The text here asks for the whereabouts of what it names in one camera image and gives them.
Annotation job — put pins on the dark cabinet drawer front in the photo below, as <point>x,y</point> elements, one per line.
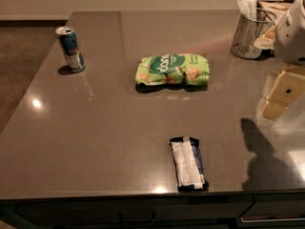
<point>178,211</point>

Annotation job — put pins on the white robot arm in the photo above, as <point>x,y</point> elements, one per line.
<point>289,45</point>

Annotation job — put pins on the white napkin in cup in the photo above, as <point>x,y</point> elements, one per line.
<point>247,8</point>

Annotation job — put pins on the metal mesh cup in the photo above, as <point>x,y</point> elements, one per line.
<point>249,29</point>

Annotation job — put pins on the green snack bag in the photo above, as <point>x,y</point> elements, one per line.
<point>176,69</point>

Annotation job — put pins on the blue silver drink can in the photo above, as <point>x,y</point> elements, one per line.
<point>68,41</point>

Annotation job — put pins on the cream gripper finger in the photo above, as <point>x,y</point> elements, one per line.
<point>266,40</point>
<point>280,91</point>

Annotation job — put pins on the box of packets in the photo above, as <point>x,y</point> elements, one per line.
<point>277,8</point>

